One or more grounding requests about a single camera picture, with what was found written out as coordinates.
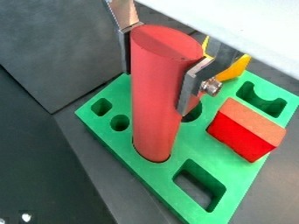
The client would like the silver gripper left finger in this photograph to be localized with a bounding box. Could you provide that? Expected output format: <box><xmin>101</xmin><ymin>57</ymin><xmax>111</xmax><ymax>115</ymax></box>
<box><xmin>103</xmin><ymin>0</ymin><xmax>143</xmax><ymax>74</ymax></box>

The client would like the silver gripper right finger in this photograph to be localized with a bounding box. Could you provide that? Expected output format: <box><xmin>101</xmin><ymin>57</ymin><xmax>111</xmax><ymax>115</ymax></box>
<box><xmin>176</xmin><ymin>40</ymin><xmax>243</xmax><ymax>116</ymax></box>

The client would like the red oval cylinder peg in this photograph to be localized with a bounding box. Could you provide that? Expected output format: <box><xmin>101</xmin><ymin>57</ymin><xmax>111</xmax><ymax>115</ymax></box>
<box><xmin>131</xmin><ymin>24</ymin><xmax>203</xmax><ymax>162</ymax></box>

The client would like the green shape sorter board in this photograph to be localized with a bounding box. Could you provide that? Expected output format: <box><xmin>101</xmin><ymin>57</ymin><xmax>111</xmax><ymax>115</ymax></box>
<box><xmin>76</xmin><ymin>72</ymin><xmax>299</xmax><ymax>224</ymax></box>

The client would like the yellow pentagon block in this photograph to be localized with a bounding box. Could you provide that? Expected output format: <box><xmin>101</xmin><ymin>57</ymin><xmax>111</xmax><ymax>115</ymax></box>
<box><xmin>201</xmin><ymin>36</ymin><xmax>251</xmax><ymax>81</ymax></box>

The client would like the red rectangular block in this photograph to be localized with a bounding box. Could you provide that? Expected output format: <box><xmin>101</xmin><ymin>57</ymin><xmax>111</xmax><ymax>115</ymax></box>
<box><xmin>207</xmin><ymin>98</ymin><xmax>285</xmax><ymax>163</ymax></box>

